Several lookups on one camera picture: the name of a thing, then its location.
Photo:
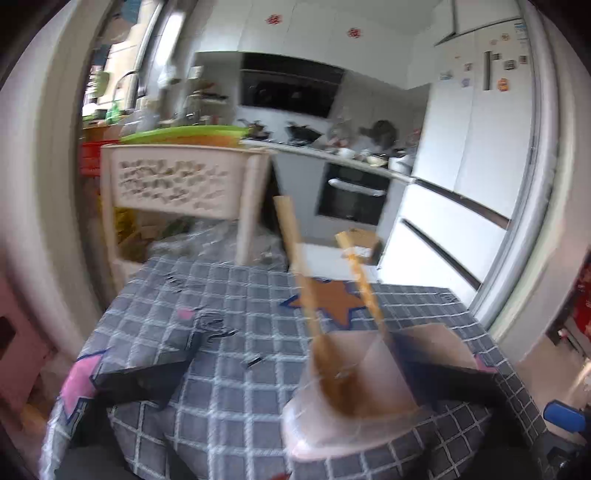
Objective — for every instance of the white upper cabinets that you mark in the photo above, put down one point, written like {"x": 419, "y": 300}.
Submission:
{"x": 373, "y": 38}

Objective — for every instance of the black built-in oven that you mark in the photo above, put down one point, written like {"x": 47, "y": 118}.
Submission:
{"x": 352, "y": 194}

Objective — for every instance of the black range hood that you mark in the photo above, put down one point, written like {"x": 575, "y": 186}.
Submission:
{"x": 289, "y": 84}

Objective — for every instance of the grey checked tablecloth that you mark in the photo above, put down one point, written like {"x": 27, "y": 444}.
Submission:
{"x": 223, "y": 418}

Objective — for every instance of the cardboard box on floor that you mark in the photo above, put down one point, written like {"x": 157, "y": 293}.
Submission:
{"x": 367, "y": 244}

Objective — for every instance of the black kitchen faucet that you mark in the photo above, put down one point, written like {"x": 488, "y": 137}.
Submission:
{"x": 126, "y": 90}

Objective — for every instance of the beige flower-cutout storage cart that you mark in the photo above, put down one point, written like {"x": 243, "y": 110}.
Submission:
{"x": 188, "y": 180}

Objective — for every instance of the green tray on cart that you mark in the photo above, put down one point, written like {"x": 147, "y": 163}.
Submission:
{"x": 202, "y": 135}

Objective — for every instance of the plain bamboo chopstick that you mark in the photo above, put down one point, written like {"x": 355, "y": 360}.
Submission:
{"x": 338, "y": 383}

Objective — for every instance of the black wok on stove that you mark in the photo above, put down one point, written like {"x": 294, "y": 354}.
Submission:
{"x": 302, "y": 134}

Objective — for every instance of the white refrigerator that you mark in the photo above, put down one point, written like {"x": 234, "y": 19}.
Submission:
{"x": 469, "y": 166}

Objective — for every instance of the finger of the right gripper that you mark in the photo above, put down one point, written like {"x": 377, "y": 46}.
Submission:
{"x": 565, "y": 417}

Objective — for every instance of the beige utensil holder caddy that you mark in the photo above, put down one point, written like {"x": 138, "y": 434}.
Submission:
{"x": 385, "y": 407}

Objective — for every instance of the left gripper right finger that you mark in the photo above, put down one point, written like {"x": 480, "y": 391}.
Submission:
{"x": 438, "y": 366}

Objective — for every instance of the white rice cooker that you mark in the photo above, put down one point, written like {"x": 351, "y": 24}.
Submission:
{"x": 403, "y": 164}

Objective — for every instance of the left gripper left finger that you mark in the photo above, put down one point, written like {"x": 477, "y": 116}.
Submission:
{"x": 156, "y": 383}

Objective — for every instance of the red plastic basket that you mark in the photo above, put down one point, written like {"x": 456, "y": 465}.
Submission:
{"x": 90, "y": 158}

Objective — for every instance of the pink plastic stool stack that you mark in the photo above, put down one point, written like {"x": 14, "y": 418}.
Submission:
{"x": 25, "y": 349}

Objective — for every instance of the clear plastic bag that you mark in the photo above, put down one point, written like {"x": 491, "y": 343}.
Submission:
{"x": 217, "y": 241}

